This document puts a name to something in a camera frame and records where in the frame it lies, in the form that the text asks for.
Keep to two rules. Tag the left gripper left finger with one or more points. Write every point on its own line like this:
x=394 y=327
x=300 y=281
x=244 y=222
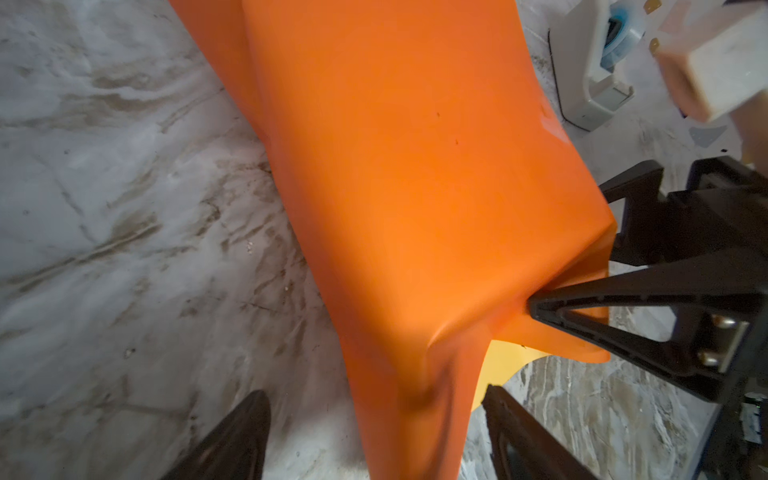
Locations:
x=235 y=448

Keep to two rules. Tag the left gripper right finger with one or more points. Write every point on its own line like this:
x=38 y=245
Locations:
x=521 y=447

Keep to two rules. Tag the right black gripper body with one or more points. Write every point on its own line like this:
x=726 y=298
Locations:
x=724 y=206

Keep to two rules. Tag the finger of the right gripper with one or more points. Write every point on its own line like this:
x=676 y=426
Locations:
x=643 y=238
x=699 y=324

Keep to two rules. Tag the white tape dispenser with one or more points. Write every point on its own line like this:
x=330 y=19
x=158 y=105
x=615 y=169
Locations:
x=586 y=45

